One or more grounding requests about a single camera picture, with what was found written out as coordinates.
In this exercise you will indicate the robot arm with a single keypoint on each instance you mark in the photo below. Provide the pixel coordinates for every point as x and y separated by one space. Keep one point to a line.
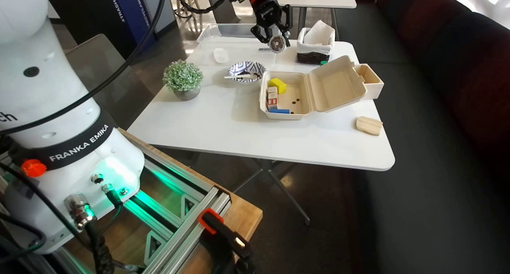
59 106

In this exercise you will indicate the small potted plant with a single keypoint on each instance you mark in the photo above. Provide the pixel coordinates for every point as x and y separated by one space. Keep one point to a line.
183 79

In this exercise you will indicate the wooden block red letters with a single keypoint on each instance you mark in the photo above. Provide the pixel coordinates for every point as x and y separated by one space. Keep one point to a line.
272 98

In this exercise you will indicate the beige clamshell takeaway box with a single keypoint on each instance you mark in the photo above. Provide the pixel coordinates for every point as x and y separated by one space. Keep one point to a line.
334 85

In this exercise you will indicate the white spoon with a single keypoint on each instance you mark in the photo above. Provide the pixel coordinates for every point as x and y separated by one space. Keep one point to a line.
239 77

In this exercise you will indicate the brown toy donut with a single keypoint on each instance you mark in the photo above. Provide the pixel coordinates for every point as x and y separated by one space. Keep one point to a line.
277 44

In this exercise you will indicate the black and orange clamp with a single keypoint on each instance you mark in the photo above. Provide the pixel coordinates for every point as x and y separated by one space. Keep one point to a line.
223 232

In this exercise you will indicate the grey chair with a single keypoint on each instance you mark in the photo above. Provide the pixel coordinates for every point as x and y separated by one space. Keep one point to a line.
107 83

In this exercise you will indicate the blue patterned bowl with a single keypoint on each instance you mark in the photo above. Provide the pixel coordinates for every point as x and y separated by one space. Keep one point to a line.
255 69

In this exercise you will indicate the trash and recycling cabinet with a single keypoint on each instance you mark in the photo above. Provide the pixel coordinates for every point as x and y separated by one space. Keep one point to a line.
115 15

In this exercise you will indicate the white object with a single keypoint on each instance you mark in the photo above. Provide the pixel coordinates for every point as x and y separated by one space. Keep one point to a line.
220 55

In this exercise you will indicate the basket with white liner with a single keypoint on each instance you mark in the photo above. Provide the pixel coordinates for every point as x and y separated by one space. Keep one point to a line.
312 51

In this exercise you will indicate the wooden lid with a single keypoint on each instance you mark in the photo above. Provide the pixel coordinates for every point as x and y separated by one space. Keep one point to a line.
369 126

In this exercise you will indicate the yellow block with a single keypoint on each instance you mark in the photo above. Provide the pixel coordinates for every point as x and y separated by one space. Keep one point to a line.
278 85

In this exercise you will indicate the open wooden box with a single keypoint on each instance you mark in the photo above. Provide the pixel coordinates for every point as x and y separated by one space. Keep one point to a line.
372 83

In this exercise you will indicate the blue block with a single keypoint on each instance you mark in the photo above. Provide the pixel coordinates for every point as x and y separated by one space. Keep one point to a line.
279 111

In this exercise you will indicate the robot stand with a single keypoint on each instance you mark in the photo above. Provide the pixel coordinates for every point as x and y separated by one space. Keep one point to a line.
235 216

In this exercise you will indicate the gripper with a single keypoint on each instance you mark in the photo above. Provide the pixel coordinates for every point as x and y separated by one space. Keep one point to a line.
267 12

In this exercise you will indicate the dark bench sofa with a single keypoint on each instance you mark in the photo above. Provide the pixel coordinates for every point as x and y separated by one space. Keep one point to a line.
438 146

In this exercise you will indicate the white napkin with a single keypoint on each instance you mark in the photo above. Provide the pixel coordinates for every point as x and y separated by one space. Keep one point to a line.
320 33

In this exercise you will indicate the clear plastic container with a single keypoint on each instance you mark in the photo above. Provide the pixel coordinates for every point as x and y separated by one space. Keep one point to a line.
239 55

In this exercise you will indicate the row of chairs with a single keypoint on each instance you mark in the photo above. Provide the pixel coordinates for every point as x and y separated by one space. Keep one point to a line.
187 5

